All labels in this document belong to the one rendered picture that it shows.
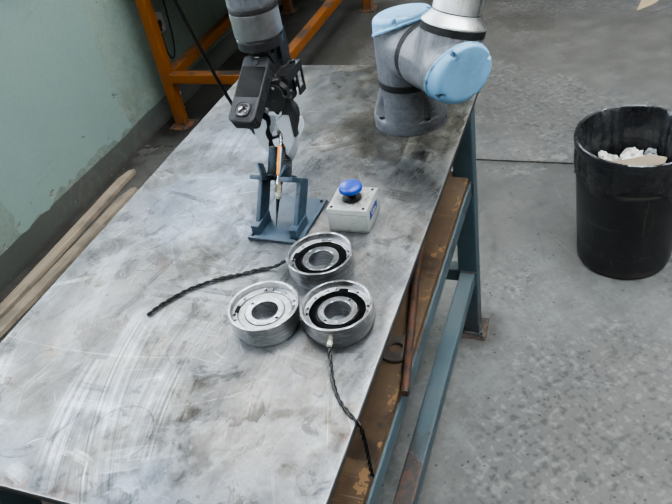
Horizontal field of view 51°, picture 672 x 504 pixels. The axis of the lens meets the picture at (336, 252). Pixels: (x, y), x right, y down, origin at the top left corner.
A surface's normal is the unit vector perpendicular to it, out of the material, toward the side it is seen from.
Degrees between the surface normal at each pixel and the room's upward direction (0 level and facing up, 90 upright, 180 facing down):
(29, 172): 90
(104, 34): 90
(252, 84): 32
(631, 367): 0
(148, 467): 0
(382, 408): 0
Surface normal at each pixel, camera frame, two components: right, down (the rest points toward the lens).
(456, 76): 0.43, 0.61
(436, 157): -0.15, -0.77
